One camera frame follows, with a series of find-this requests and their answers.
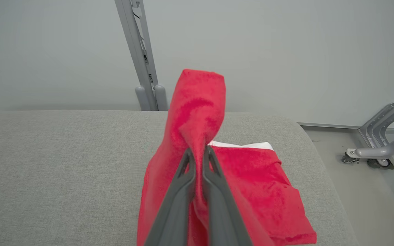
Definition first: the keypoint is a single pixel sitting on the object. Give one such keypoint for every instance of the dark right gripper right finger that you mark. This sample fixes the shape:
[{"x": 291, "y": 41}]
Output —
[{"x": 222, "y": 212}]

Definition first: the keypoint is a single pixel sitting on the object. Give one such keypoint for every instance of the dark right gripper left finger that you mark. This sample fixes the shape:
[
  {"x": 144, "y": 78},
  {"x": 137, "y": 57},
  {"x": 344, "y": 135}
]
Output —
[{"x": 176, "y": 212}]

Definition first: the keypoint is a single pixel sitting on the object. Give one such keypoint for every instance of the red white lettered jersey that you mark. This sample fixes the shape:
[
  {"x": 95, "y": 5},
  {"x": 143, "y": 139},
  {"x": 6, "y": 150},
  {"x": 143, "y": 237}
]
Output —
[{"x": 197, "y": 102}]

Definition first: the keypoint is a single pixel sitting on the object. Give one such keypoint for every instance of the grey fabric sofa cushion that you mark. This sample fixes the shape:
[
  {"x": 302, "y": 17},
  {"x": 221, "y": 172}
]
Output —
[{"x": 46, "y": 171}]

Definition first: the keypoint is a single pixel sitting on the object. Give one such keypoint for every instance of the grey metal stand post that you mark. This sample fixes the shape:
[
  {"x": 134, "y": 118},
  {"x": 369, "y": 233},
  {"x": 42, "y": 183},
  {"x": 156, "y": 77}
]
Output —
[{"x": 139, "y": 51}]

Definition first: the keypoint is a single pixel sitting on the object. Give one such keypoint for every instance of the grey wheeled metal frame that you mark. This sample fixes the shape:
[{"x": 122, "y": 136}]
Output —
[{"x": 378, "y": 150}]

